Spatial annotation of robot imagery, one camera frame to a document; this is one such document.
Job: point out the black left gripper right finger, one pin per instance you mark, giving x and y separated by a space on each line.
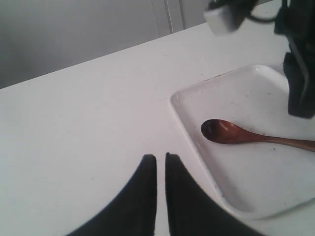
299 69

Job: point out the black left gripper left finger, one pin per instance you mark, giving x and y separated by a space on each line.
133 211

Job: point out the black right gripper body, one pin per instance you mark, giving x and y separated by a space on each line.
296 21

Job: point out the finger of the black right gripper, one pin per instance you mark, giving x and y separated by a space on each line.
191 212

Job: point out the brown wooden spoon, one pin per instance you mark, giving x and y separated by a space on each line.
224 132

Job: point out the white rectangular plastic tray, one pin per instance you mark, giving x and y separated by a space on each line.
256 180

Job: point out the white cabinet doors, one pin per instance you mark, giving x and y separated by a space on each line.
38 37

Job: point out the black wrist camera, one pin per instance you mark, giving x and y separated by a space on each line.
226 16

